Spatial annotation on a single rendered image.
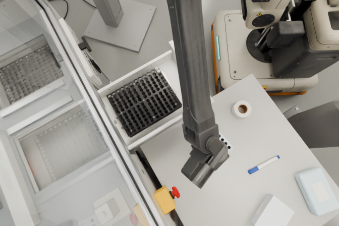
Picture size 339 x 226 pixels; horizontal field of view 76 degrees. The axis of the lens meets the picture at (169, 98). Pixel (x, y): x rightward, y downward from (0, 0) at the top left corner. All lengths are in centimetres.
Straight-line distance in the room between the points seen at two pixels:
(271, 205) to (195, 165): 45
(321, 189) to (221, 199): 36
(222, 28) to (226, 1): 54
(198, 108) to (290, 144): 62
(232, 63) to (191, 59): 115
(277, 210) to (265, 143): 24
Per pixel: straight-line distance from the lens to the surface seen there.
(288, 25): 122
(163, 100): 83
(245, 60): 161
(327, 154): 201
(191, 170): 56
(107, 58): 194
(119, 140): 71
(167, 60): 92
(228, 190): 94
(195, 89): 46
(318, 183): 102
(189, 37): 43
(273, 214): 95
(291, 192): 102
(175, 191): 79
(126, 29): 199
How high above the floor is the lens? 167
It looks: 75 degrees down
